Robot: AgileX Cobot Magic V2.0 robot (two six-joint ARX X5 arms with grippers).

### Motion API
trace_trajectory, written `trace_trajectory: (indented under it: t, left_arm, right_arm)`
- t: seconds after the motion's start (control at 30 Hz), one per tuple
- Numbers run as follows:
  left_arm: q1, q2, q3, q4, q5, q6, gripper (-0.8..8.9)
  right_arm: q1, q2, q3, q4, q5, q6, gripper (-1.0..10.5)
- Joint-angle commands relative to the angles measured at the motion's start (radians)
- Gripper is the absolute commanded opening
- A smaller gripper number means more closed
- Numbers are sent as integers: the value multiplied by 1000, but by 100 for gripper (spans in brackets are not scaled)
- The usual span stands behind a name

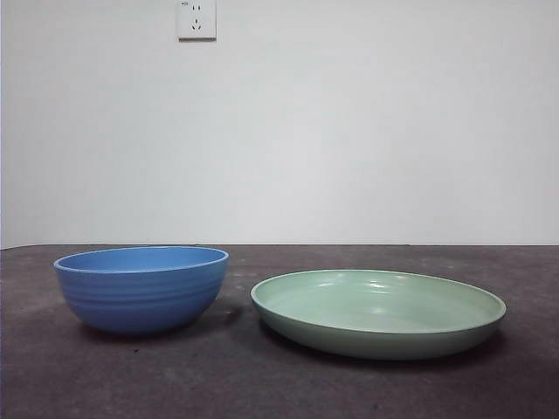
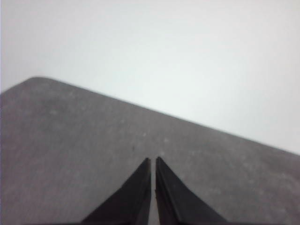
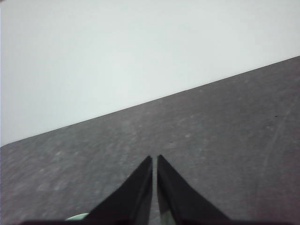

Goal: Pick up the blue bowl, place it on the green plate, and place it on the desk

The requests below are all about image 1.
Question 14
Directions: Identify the green round plate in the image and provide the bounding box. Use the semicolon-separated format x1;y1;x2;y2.
250;269;508;361

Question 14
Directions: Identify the blue ribbed bowl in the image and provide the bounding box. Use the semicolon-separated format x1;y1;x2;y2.
53;245;231;336

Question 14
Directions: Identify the white wall socket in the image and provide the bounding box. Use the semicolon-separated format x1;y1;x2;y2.
177;0;217;43

